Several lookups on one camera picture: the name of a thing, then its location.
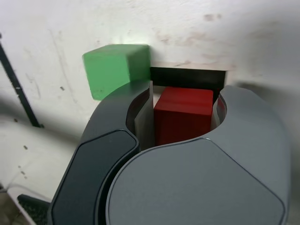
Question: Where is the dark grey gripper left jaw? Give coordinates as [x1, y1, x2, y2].
[48, 81, 156, 225]

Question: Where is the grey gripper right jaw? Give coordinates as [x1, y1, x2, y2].
[105, 85, 294, 225]

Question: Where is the red cube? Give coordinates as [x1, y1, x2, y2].
[153, 86, 214, 146]

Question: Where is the green cube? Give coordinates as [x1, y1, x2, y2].
[82, 44, 150, 101]

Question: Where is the black tape strip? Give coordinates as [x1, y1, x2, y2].
[0, 43, 45, 129]

